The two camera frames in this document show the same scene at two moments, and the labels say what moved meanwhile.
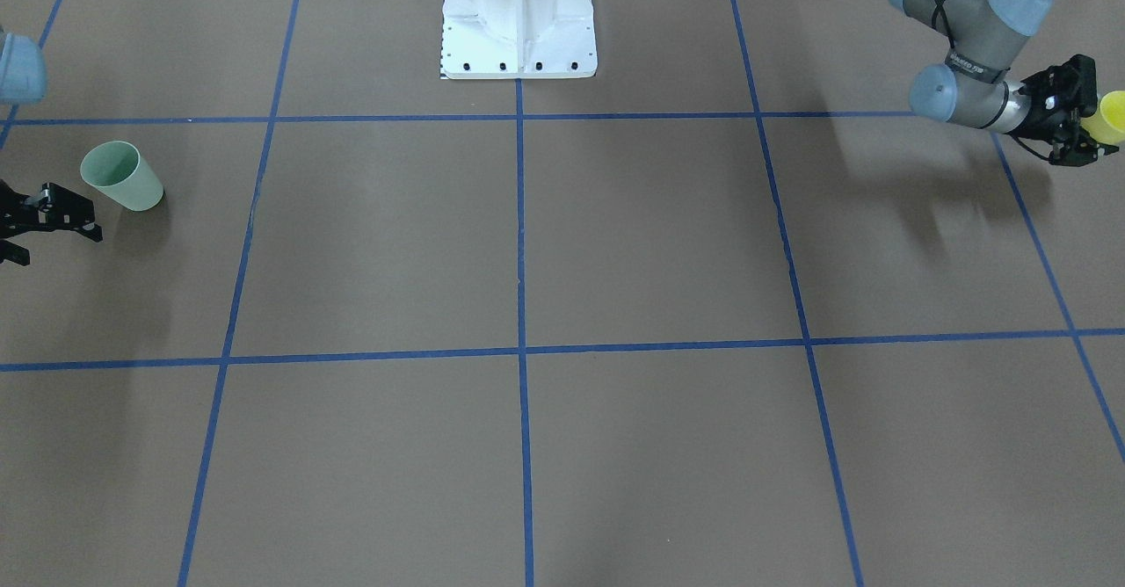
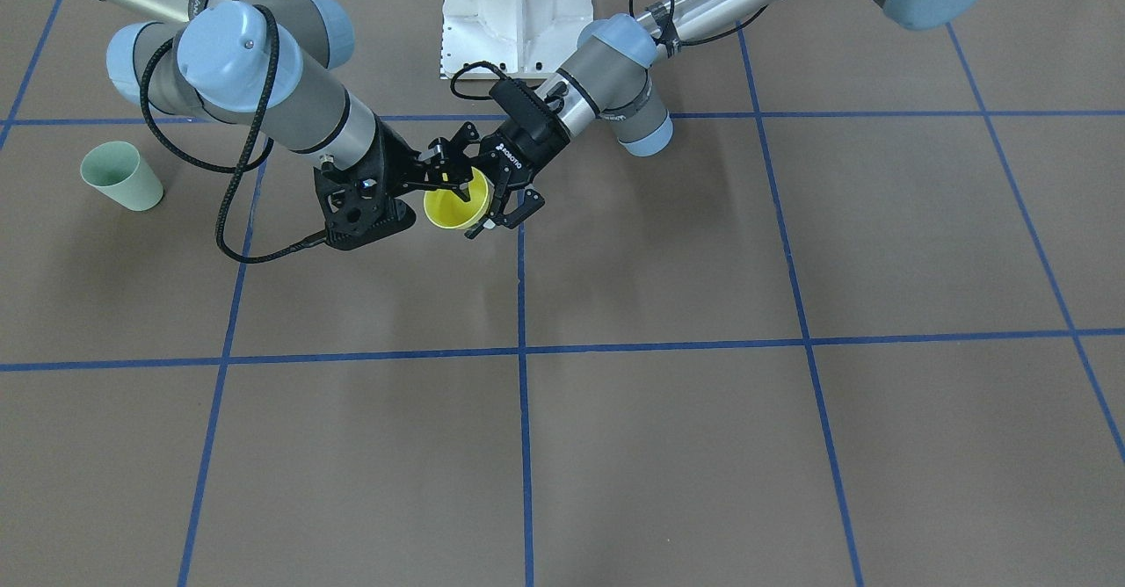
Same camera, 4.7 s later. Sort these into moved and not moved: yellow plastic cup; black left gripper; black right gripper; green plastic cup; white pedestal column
Moved: black left gripper; black right gripper; yellow plastic cup
Not moved: white pedestal column; green plastic cup
